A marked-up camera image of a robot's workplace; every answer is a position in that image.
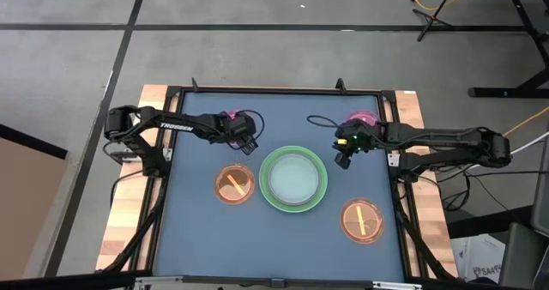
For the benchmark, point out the aluminium rail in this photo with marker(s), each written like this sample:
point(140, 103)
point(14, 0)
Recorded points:
point(163, 279)

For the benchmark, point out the large green plastic plate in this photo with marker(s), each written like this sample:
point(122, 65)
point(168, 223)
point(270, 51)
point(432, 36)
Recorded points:
point(293, 210)

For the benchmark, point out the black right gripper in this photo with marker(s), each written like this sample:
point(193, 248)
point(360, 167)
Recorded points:
point(360, 137)

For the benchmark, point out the brown cardboard box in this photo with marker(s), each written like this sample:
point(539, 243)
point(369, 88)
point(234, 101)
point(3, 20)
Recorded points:
point(25, 195)

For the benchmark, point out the orange transparent small plate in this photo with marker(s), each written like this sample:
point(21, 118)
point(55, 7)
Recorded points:
point(373, 221)
point(225, 185)

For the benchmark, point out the grey panel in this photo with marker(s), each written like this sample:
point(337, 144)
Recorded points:
point(542, 187)

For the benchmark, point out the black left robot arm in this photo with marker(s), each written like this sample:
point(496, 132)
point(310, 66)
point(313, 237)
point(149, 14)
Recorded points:
point(176, 125)

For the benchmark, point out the blue table mat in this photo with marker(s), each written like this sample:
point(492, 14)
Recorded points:
point(300, 247)

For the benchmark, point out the pink transparent small plate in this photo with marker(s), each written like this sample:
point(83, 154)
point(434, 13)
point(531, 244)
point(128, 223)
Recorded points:
point(233, 114)
point(364, 116)

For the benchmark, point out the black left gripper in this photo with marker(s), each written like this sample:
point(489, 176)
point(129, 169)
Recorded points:
point(236, 127)

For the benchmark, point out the light blue plastic plate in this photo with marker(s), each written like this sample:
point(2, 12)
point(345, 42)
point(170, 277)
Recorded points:
point(293, 179)

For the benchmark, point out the white printed box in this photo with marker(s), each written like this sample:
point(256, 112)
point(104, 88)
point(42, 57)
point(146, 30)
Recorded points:
point(476, 255)

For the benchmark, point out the black desk frame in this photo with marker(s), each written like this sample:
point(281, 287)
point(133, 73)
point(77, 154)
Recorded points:
point(506, 92)

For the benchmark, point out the black tripod stand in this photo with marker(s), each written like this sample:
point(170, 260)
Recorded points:
point(430, 19)

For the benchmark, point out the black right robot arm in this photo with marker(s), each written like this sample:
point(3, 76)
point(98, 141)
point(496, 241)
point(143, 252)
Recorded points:
point(446, 135)

